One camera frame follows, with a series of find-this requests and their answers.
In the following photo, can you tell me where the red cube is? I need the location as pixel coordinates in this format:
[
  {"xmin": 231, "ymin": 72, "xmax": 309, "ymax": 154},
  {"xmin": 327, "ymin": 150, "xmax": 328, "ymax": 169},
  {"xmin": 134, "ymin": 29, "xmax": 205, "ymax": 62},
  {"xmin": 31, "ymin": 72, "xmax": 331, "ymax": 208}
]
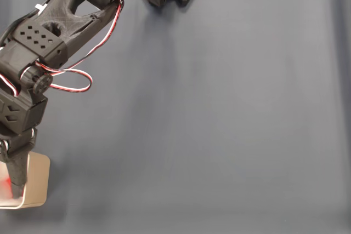
[{"xmin": 0, "ymin": 175, "xmax": 14, "ymax": 192}]

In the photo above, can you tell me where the white and tan box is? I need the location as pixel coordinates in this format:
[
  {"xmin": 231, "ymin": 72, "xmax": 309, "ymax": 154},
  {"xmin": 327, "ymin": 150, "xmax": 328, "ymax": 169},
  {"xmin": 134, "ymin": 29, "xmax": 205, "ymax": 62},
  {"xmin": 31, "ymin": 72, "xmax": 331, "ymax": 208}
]
[{"xmin": 0, "ymin": 151, "xmax": 51, "ymax": 209}]

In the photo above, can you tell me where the dark grey table mat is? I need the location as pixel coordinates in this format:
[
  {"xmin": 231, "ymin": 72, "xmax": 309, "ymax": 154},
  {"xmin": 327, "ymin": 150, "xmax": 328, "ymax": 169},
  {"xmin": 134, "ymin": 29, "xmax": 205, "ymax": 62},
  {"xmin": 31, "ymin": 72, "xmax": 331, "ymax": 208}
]
[{"xmin": 0, "ymin": 0, "xmax": 351, "ymax": 234}]

